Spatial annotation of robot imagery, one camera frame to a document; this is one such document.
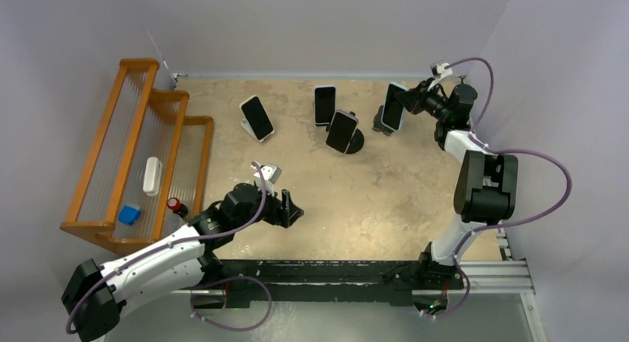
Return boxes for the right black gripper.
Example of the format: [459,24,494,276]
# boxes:
[394,76,450,121]

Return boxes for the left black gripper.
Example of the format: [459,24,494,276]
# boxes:
[233,181,302,231]

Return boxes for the light blue case phone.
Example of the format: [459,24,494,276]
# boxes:
[381,82,409,131]

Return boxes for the black phone clear case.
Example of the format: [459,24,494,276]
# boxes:
[326,110,359,154]

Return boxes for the lavender case phone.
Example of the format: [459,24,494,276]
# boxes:
[313,85,336,126]

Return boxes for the white edged black phone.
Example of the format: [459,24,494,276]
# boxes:
[240,96,274,139]

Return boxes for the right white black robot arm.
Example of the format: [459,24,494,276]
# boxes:
[393,80,518,289]

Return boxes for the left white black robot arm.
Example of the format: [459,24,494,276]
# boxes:
[61,183,304,341]

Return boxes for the black brown disc phone stand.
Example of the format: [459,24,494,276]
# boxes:
[372,105,393,136]

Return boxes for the black round base phone stand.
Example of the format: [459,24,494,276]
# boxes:
[326,124,364,154]

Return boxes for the black rectangular phone stand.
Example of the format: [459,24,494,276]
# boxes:
[313,101,335,127]

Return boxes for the silver folding phone stand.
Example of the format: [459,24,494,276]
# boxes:
[240,118,275,143]

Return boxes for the red cap bottle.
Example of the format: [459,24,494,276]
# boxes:
[162,197,188,237]

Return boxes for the white rectangular device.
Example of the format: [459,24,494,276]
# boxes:
[142,157,162,197]

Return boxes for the orange wooden rack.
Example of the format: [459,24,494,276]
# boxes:
[61,58,214,255]

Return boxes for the blue cap bottle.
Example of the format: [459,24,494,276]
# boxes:
[117,205,142,226]

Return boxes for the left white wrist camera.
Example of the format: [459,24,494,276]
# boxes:
[251,161,283,195]

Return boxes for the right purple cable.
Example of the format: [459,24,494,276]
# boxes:
[420,56,573,320]

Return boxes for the black aluminium base frame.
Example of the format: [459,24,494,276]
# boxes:
[88,259,549,342]

